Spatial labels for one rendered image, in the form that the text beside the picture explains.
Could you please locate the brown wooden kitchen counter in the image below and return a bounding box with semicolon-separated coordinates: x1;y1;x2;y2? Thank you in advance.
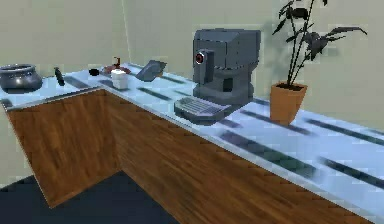
0;62;384;224

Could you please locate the grey coffee machine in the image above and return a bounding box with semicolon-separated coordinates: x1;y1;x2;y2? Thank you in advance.
173;28;262;122

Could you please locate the grey flat tablet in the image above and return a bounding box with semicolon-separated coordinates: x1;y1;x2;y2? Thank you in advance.
135;59;168;83

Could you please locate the white cup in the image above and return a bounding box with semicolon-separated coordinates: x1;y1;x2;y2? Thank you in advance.
110;68;129;90

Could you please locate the red round dish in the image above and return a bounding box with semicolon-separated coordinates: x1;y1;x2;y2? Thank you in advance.
101;56;132;76

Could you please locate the house plant in orange pot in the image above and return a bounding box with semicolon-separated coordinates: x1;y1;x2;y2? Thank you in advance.
269;0;368;126

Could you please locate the dark grey metal pot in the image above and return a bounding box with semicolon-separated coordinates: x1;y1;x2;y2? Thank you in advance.
0;63;44;91

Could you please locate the black handled knife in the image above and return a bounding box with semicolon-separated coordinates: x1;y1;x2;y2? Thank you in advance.
53;67;66;87

